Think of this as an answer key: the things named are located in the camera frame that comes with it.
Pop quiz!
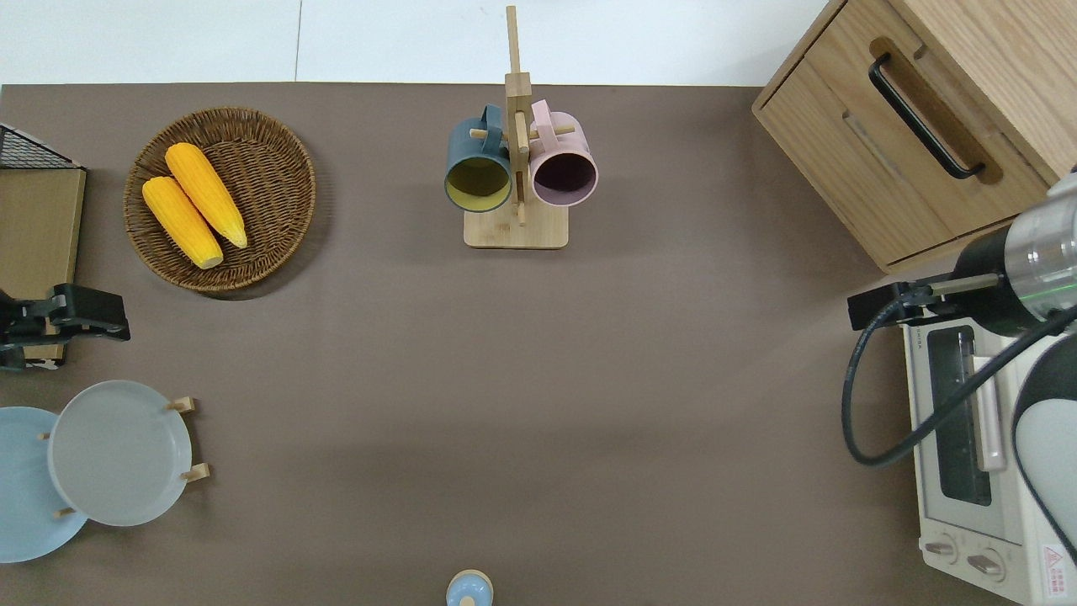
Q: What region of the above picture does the low wooden plate rack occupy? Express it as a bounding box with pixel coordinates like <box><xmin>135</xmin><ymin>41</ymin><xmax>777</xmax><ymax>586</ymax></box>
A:
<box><xmin>35</xmin><ymin>396</ymin><xmax>212</xmax><ymax>519</ymax></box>

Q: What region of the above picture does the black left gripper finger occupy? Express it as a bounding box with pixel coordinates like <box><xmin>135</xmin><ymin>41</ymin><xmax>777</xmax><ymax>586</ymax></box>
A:
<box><xmin>48</xmin><ymin>284</ymin><xmax>132</xmax><ymax>342</ymax></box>
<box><xmin>0</xmin><ymin>293</ymin><xmax>65</xmax><ymax>372</ymax></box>

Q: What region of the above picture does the gray plate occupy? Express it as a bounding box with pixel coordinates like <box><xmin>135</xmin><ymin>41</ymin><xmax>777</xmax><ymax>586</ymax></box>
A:
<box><xmin>48</xmin><ymin>380</ymin><xmax>194</xmax><ymax>529</ymax></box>

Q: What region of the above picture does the dark teal mug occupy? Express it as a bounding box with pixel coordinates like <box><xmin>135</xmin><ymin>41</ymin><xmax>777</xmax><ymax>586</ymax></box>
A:
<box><xmin>443</xmin><ymin>104</ymin><xmax>515</xmax><ymax>214</ymax></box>

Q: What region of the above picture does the silver toaster oven handle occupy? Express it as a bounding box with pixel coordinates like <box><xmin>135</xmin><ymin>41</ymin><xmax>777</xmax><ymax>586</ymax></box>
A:
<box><xmin>971</xmin><ymin>354</ymin><xmax>1009</xmax><ymax>473</ymax></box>

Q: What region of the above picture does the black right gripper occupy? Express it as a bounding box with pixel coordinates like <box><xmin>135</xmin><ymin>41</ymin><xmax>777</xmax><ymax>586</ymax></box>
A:
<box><xmin>847</xmin><ymin>225</ymin><xmax>1032</xmax><ymax>338</ymax></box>

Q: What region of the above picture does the pink mug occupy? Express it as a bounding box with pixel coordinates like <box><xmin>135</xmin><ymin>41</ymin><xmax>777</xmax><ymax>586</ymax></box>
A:
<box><xmin>528</xmin><ymin>98</ymin><xmax>601</xmax><ymax>209</ymax></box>

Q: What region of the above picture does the wooden mug tree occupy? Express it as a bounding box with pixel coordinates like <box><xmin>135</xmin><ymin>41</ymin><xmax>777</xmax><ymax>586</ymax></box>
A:
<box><xmin>463</xmin><ymin>5</ymin><xmax>578</xmax><ymax>250</ymax></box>

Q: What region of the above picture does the yellow corn cob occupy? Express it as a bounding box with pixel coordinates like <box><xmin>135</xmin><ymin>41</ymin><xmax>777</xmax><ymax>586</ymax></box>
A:
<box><xmin>141</xmin><ymin>175</ymin><xmax>225</xmax><ymax>271</ymax></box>
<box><xmin>164</xmin><ymin>141</ymin><xmax>249</xmax><ymax>250</ymax></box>

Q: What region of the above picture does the wooden cabinet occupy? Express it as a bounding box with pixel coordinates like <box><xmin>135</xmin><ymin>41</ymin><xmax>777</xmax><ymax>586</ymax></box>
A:
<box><xmin>751</xmin><ymin>0</ymin><xmax>1077</xmax><ymax>275</ymax></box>

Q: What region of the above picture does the black cabinet handle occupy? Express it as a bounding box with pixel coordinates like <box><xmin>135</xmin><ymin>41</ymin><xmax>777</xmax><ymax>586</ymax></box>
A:
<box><xmin>868</xmin><ymin>52</ymin><xmax>986</xmax><ymax>181</ymax></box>

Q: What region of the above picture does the wire grid shelf with wood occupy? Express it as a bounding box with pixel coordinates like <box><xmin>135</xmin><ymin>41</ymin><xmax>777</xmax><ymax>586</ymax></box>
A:
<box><xmin>0</xmin><ymin>123</ymin><xmax>88</xmax><ymax>368</ymax></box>

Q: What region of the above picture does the light blue plate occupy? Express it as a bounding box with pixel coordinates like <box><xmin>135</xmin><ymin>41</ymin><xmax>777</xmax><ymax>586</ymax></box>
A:
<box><xmin>0</xmin><ymin>407</ymin><xmax>90</xmax><ymax>565</ymax></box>

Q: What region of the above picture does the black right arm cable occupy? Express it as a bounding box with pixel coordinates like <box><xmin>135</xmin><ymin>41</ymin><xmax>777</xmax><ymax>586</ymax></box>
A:
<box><xmin>842</xmin><ymin>299</ymin><xmax>1077</xmax><ymax>469</ymax></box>

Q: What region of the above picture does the white toaster oven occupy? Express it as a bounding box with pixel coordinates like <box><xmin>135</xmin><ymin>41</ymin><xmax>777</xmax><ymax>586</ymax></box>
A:
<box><xmin>901</xmin><ymin>323</ymin><xmax>1077</xmax><ymax>606</ymax></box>

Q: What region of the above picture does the brown wicker basket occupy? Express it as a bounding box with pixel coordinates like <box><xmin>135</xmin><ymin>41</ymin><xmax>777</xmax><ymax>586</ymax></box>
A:
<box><xmin>123</xmin><ymin>106</ymin><xmax>318</xmax><ymax>294</ymax></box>

